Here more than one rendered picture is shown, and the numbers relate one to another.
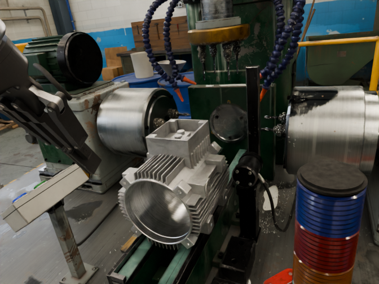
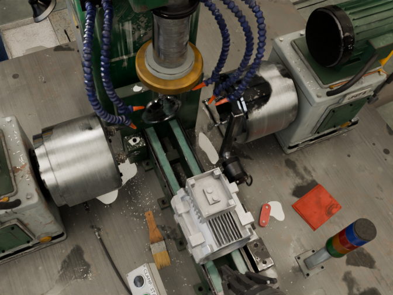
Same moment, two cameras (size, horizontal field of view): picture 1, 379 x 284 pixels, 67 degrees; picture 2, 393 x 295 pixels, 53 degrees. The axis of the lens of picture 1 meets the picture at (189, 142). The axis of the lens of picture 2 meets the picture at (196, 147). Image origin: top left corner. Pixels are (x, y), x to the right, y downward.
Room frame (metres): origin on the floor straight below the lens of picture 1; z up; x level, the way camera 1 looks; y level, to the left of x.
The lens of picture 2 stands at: (0.44, 0.41, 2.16)
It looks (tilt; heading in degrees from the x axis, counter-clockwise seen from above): 62 degrees down; 300
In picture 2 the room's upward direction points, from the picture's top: 10 degrees clockwise
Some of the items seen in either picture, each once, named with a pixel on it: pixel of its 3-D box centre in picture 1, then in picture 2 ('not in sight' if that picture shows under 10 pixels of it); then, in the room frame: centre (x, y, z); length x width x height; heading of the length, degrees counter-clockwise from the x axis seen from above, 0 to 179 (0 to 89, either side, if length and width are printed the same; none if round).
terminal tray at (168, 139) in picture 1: (180, 142); (210, 196); (0.60, 0.02, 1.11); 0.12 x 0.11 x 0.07; 153
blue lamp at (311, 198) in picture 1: (328, 200); (359, 232); (0.23, -0.13, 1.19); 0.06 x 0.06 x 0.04
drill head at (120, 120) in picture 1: (129, 122); (64, 165); (1.01, 0.21, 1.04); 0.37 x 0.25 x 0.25; 63
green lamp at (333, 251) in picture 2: not in sight; (339, 245); (0.23, -0.13, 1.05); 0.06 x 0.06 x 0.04
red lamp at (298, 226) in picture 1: (324, 235); (352, 237); (0.23, -0.13, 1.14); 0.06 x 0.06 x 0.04
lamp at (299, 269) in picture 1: (321, 266); (345, 241); (0.23, -0.13, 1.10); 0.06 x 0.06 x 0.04
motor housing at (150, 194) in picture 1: (177, 187); (211, 219); (0.56, 0.04, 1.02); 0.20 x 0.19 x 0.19; 153
